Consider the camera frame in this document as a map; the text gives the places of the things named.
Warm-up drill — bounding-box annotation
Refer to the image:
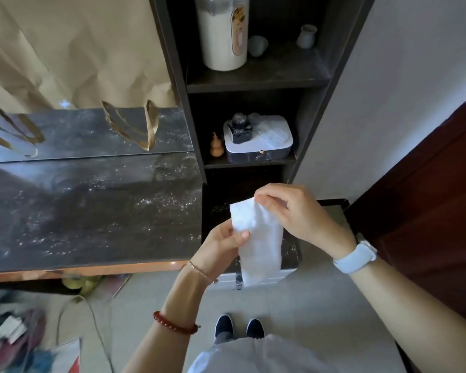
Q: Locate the person's left hand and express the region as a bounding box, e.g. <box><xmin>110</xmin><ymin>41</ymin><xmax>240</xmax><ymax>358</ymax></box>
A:
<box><xmin>189</xmin><ymin>219</ymin><xmax>251</xmax><ymax>283</ymax></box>

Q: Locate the person's right hand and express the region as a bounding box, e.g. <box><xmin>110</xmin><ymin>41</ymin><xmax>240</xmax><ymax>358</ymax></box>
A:
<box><xmin>254</xmin><ymin>183</ymin><xmax>358</xmax><ymax>261</ymax></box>

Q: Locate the white wet wipe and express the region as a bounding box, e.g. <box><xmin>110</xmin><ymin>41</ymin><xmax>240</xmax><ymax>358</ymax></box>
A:
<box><xmin>229</xmin><ymin>197</ymin><xmax>284</xmax><ymax>287</ymax></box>

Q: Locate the person's left forearm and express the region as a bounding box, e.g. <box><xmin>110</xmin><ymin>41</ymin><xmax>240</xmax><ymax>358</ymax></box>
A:
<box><xmin>121</xmin><ymin>263</ymin><xmax>219</xmax><ymax>373</ymax></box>

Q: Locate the person's right forearm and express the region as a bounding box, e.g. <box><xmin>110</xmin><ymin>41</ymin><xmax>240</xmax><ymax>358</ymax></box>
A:
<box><xmin>336</xmin><ymin>250</ymin><xmax>466</xmax><ymax>373</ymax></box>

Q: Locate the silver metal case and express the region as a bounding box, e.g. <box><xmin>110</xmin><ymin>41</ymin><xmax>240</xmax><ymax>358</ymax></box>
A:
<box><xmin>216</xmin><ymin>233</ymin><xmax>303</xmax><ymax>290</ymax></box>

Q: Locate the white storage box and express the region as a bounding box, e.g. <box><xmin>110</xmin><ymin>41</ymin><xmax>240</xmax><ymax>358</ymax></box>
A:
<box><xmin>223</xmin><ymin>113</ymin><xmax>295</xmax><ymax>164</ymax></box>

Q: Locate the black ink bottle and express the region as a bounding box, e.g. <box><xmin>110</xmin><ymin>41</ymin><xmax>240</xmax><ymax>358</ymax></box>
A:
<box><xmin>228</xmin><ymin>112</ymin><xmax>254</xmax><ymax>145</ymax></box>

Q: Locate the small brown gourd ornament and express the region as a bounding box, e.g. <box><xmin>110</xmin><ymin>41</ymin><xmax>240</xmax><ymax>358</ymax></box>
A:
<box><xmin>209</xmin><ymin>131</ymin><xmax>225</xmax><ymax>157</ymax></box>

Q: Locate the dark blue left shoe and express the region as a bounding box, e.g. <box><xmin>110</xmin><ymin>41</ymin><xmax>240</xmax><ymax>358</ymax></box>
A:
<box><xmin>214</xmin><ymin>314</ymin><xmax>234</xmax><ymax>345</ymax></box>

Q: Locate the dark blue shoe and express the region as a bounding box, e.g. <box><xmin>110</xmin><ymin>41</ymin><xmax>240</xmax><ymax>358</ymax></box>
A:
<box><xmin>245</xmin><ymin>318</ymin><xmax>265</xmax><ymax>340</ymax></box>
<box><xmin>214</xmin><ymin>314</ymin><xmax>234</xmax><ymax>345</ymax></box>

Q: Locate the dark blue right shoe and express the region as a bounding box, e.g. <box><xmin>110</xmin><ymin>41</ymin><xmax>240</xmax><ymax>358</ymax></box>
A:
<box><xmin>245</xmin><ymin>318</ymin><xmax>265</xmax><ymax>340</ymax></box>

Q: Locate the white smartwatch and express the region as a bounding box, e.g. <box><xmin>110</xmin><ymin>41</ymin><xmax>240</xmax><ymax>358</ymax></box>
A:
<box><xmin>333</xmin><ymin>233</ymin><xmax>378</xmax><ymax>275</ymax></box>

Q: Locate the white shirt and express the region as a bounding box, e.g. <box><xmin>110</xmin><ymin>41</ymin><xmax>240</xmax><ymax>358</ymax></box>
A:
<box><xmin>186</xmin><ymin>334</ymin><xmax>336</xmax><ymax>373</ymax></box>

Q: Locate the dark wooden shelf unit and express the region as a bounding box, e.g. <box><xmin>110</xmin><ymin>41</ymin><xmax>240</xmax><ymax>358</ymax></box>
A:
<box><xmin>149</xmin><ymin>0</ymin><xmax>378</xmax><ymax>268</ymax></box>

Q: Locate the dark red wooden door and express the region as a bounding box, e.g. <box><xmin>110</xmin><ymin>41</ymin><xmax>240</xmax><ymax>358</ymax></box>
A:
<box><xmin>345</xmin><ymin>100</ymin><xmax>466</xmax><ymax>331</ymax></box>

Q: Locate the small grey cup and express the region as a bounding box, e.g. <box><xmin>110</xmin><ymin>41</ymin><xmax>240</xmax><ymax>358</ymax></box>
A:
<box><xmin>247</xmin><ymin>35</ymin><xmax>269</xmax><ymax>58</ymax></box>

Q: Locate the yellow green tape roll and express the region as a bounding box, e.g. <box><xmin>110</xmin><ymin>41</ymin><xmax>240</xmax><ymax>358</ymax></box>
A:
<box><xmin>61</xmin><ymin>275</ymin><xmax>103</xmax><ymax>296</ymax></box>

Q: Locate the small grey vase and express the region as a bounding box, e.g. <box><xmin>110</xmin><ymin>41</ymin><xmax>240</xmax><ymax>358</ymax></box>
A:
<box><xmin>296</xmin><ymin>24</ymin><xmax>318</xmax><ymax>50</ymax></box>

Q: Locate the tall white canister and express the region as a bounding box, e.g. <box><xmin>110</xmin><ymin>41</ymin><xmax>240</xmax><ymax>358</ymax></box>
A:
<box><xmin>194</xmin><ymin>0</ymin><xmax>251</xmax><ymax>72</ymax></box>

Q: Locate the white and red paper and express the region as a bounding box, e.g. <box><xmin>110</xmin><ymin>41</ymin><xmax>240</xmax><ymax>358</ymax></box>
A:
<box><xmin>48</xmin><ymin>338</ymin><xmax>82</xmax><ymax>373</ymax></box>

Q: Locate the pile of colourful clutter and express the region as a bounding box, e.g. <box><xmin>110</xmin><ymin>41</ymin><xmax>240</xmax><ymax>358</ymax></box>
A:
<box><xmin>0</xmin><ymin>289</ymin><xmax>49</xmax><ymax>373</ymax></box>

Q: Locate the brown kraft paper sheet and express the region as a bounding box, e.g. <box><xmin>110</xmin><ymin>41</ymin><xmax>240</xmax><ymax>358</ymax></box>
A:
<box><xmin>0</xmin><ymin>0</ymin><xmax>179</xmax><ymax>115</ymax></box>

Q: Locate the thin gold bracelet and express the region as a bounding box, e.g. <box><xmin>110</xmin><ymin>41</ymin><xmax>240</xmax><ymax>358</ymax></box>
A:
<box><xmin>178</xmin><ymin>260</ymin><xmax>220</xmax><ymax>285</ymax></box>

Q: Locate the red bead bracelet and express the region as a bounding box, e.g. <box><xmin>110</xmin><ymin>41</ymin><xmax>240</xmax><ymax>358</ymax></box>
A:
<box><xmin>152</xmin><ymin>311</ymin><xmax>201</xmax><ymax>335</ymax></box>

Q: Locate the white cable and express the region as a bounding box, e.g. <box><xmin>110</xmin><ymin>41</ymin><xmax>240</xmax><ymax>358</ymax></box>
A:
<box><xmin>56</xmin><ymin>294</ymin><xmax>116</xmax><ymax>373</ymax></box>

